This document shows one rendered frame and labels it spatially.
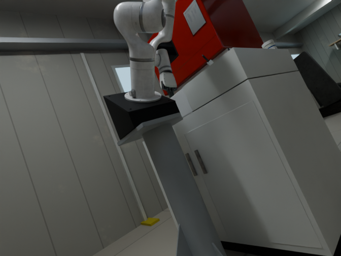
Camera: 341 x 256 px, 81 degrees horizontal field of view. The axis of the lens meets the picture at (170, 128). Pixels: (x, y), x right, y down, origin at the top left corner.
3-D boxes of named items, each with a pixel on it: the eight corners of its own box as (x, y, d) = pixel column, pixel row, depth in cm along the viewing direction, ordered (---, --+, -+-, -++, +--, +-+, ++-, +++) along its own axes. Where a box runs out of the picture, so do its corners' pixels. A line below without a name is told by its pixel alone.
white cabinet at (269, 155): (230, 204, 187) (195, 124, 195) (365, 199, 113) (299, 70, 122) (181, 247, 146) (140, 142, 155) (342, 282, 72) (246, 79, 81)
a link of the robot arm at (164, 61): (162, 64, 123) (174, 66, 128) (157, 46, 126) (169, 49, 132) (155, 71, 129) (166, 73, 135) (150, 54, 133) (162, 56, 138)
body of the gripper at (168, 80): (169, 76, 135) (172, 91, 132) (156, 74, 129) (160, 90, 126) (175, 70, 129) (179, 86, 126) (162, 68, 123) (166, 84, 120)
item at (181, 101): (155, 136, 157) (148, 120, 159) (203, 108, 115) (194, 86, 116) (145, 139, 151) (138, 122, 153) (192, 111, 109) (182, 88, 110)
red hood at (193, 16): (208, 88, 259) (190, 47, 266) (267, 49, 197) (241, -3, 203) (164, 96, 211) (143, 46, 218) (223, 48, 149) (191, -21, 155)
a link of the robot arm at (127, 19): (149, 62, 91) (149, 0, 80) (112, 59, 95) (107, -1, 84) (158, 59, 101) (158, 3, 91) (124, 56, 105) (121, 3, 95)
